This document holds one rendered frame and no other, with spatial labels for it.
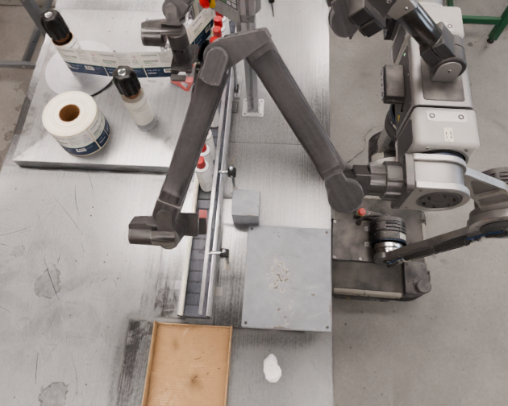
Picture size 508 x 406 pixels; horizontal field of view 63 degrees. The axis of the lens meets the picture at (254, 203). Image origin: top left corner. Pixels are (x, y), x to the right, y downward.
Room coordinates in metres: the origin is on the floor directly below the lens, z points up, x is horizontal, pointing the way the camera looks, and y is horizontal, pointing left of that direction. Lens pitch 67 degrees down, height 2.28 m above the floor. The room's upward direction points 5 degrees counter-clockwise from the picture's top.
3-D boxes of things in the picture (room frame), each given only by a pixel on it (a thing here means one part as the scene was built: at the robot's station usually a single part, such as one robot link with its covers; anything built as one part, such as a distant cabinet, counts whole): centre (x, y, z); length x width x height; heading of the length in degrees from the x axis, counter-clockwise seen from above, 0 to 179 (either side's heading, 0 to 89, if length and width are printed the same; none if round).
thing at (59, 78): (1.26, 0.69, 0.89); 0.31 x 0.31 x 0.01
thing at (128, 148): (1.19, 0.55, 0.86); 0.80 x 0.67 x 0.05; 172
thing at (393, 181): (0.37, -0.29, 1.45); 0.09 x 0.08 x 0.12; 171
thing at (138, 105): (0.97, 0.41, 1.03); 0.09 x 0.09 x 0.30
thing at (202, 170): (0.66, 0.17, 0.98); 0.05 x 0.05 x 0.20
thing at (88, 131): (0.94, 0.65, 0.95); 0.20 x 0.20 x 0.14
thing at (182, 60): (0.90, 0.18, 1.32); 0.10 x 0.07 x 0.07; 171
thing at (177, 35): (0.90, 0.19, 1.38); 0.07 x 0.06 x 0.07; 81
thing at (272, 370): (0.01, -0.02, 0.85); 0.08 x 0.07 x 0.04; 153
